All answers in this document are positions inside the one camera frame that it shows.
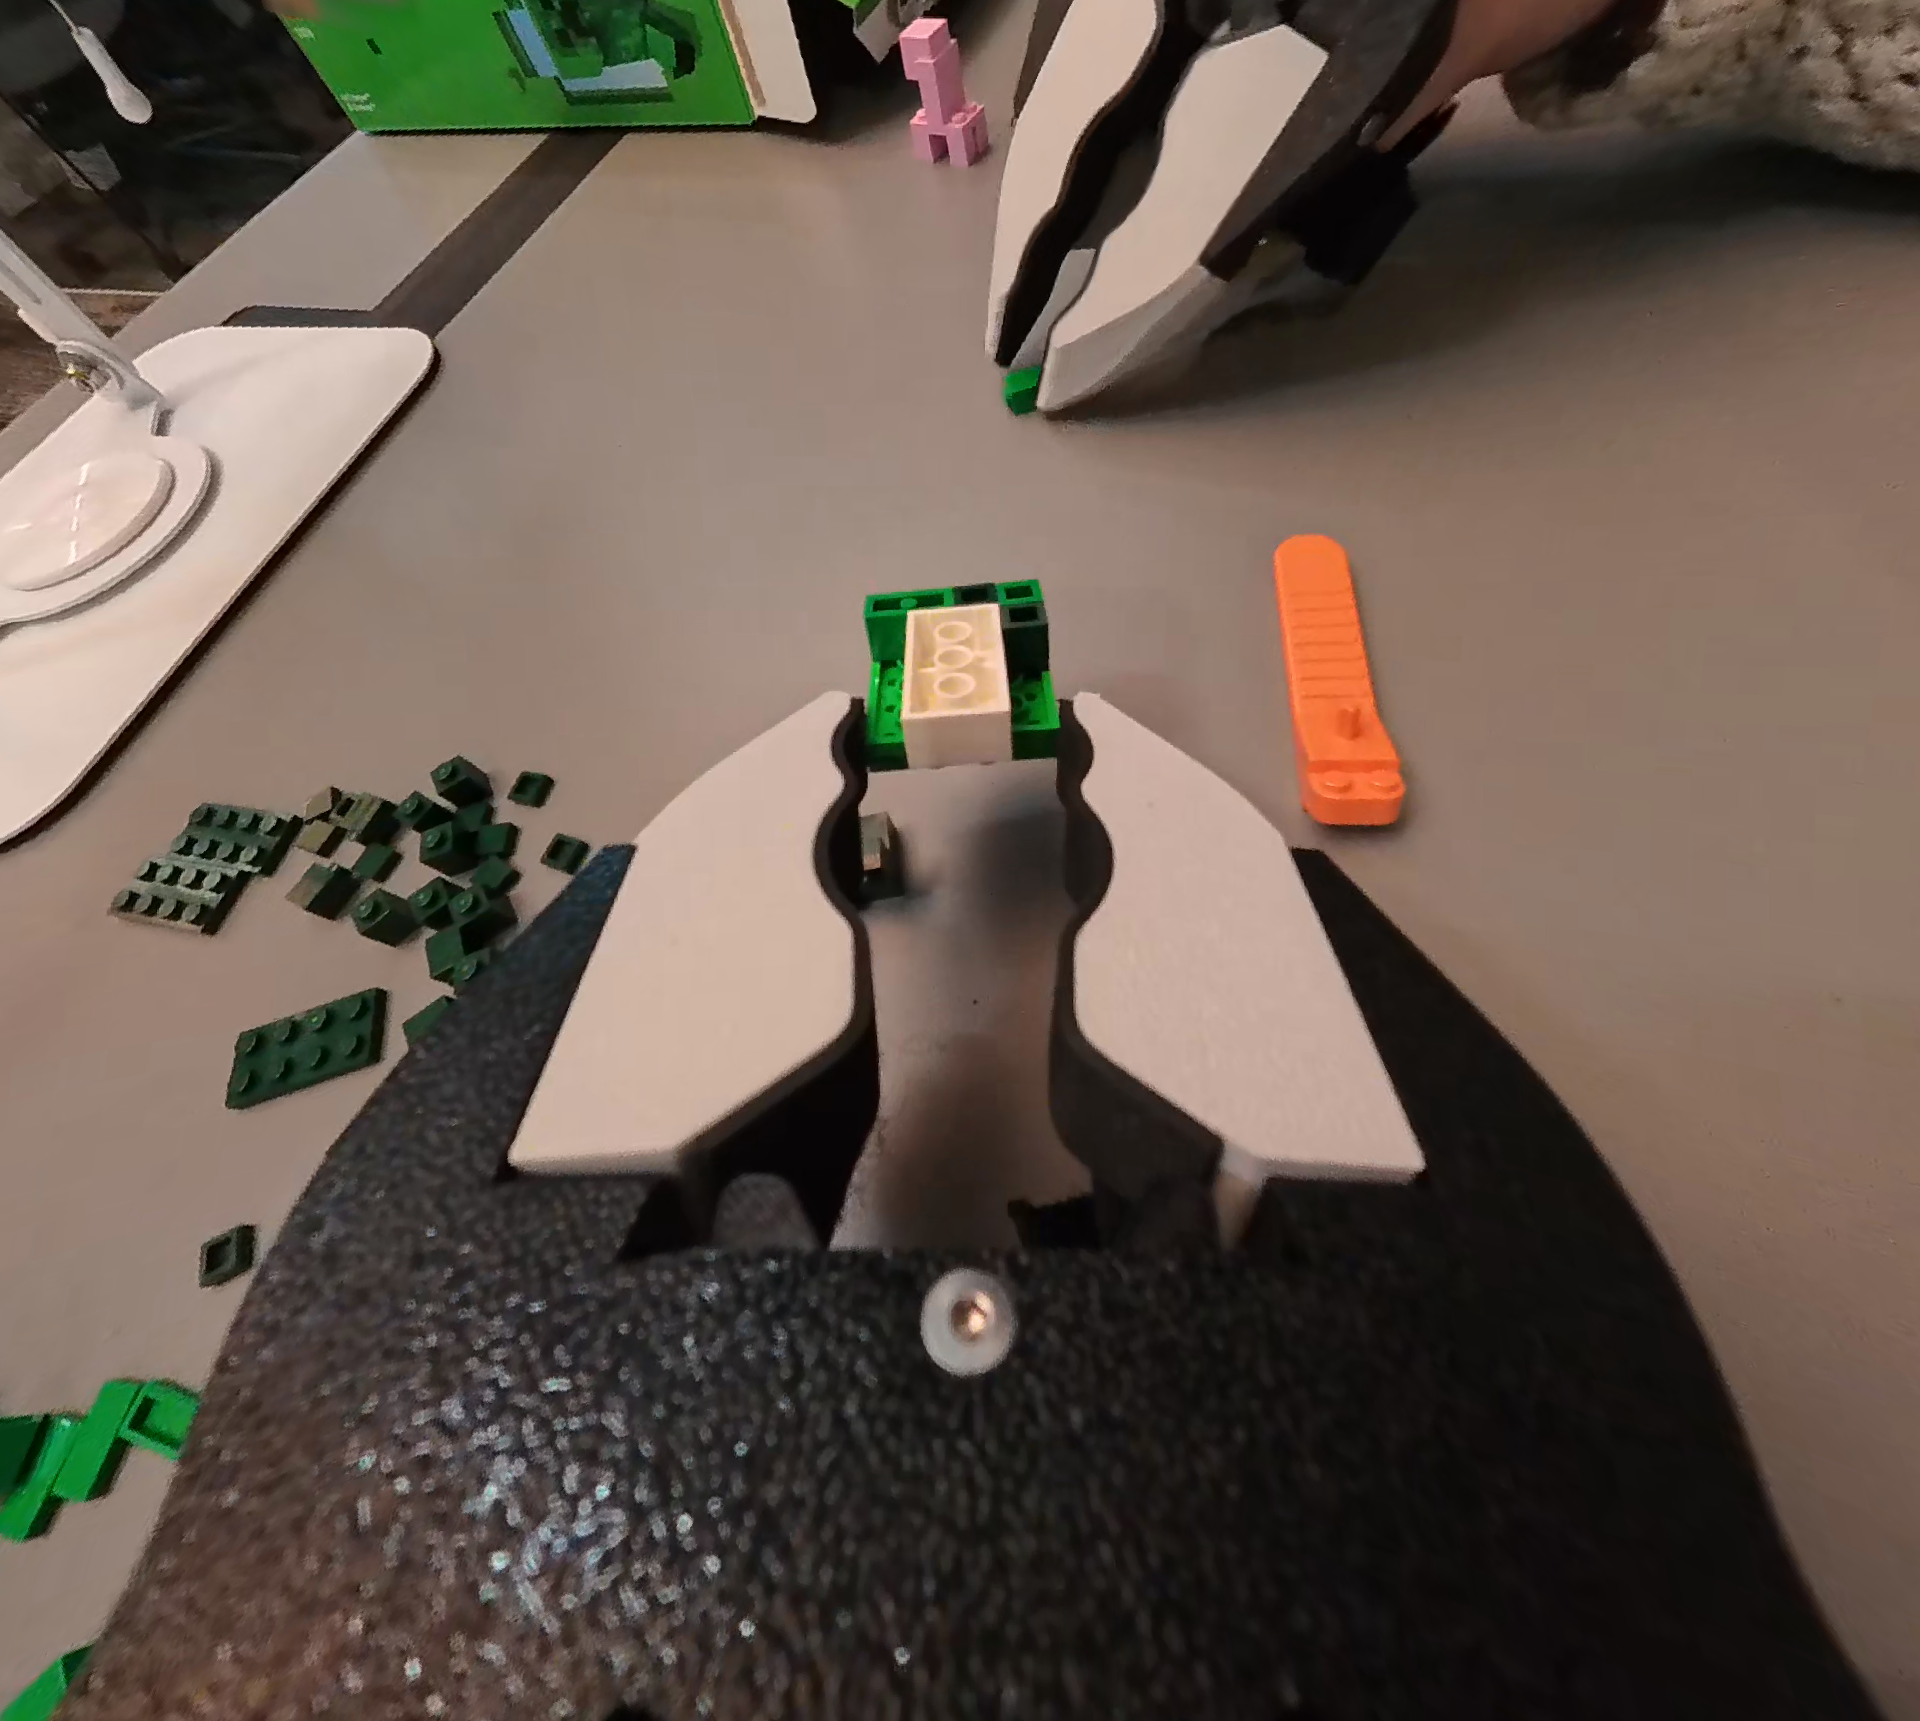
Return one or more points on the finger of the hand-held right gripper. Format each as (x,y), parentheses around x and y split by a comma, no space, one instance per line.
(1073,87)
(1201,176)

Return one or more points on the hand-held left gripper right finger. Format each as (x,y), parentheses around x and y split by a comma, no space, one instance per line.
(1215,987)

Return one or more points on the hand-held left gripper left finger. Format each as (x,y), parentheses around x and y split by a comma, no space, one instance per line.
(704,970)

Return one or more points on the small green lego brick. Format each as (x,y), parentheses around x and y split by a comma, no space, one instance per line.
(1020,388)

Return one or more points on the green and white lego assembly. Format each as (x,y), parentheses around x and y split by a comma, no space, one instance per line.
(952,687)

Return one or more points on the pink lego pig figure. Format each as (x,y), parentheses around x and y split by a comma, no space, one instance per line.
(945,95)

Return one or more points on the small dark green lego assembly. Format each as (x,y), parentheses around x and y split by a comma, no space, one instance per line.
(882,858)

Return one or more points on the orange lego brick separator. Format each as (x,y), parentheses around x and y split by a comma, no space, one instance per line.
(1334,687)

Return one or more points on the dark green lego plate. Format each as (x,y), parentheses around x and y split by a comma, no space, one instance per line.
(308,1047)

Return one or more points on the pile of dark green lego pieces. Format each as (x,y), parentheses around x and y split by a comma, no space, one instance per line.
(210,851)

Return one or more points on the dark green small lego tile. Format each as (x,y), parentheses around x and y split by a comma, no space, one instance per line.
(228,1255)

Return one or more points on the pile of bright green lego pieces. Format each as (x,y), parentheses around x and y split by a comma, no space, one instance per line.
(61,1465)

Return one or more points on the white lamp with base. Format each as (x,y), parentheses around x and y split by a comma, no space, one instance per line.
(180,550)

